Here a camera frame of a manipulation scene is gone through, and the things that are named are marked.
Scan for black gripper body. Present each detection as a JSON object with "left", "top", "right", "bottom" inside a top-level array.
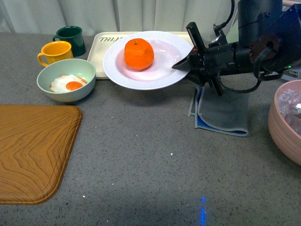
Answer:
[{"left": 186, "top": 22, "right": 238, "bottom": 96}]

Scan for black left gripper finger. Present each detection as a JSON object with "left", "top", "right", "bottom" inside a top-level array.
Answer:
[{"left": 172, "top": 57, "right": 191, "bottom": 72}]

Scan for white ridged plate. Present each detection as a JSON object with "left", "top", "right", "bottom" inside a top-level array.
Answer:
[{"left": 103, "top": 31, "right": 192, "bottom": 90}]

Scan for orange fruit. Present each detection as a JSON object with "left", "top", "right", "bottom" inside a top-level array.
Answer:
[{"left": 124, "top": 38, "right": 154, "bottom": 71}]

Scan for grey blue folded cloth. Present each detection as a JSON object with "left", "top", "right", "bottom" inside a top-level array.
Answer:
[{"left": 188, "top": 87, "right": 249, "bottom": 137}]

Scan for cream bear tray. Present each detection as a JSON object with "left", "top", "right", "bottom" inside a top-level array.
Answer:
[{"left": 87, "top": 32, "right": 192, "bottom": 80}]

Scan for clear plastic ice cubes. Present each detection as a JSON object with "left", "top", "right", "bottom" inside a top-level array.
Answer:
[{"left": 277, "top": 89, "right": 301, "bottom": 135}]

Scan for metal ice scoop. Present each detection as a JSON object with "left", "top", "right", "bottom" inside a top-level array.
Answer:
[{"left": 291, "top": 103, "right": 301, "bottom": 115}]

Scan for pink bowl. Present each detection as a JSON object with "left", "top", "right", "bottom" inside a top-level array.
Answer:
[{"left": 268, "top": 80, "right": 301, "bottom": 165}]

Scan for dark green mug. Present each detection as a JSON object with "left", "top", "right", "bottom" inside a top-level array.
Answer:
[{"left": 53, "top": 26, "right": 86, "bottom": 57}]

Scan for light green bowl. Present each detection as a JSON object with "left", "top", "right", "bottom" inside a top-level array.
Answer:
[{"left": 37, "top": 58, "right": 96, "bottom": 103}]

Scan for toy fried egg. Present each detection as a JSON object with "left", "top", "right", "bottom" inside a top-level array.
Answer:
[{"left": 49, "top": 75, "right": 87, "bottom": 93}]

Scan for yellow mug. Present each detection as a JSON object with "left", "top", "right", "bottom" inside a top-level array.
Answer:
[{"left": 37, "top": 41, "right": 73, "bottom": 67}]

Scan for grey curtain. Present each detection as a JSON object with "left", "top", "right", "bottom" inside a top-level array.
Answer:
[{"left": 0, "top": 0, "right": 231, "bottom": 39}]

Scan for wooden tray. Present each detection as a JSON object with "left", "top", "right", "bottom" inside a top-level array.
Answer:
[{"left": 0, "top": 105, "right": 83, "bottom": 205}]

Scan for black cable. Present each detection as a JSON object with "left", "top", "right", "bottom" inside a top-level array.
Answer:
[{"left": 213, "top": 0, "right": 285, "bottom": 94}]

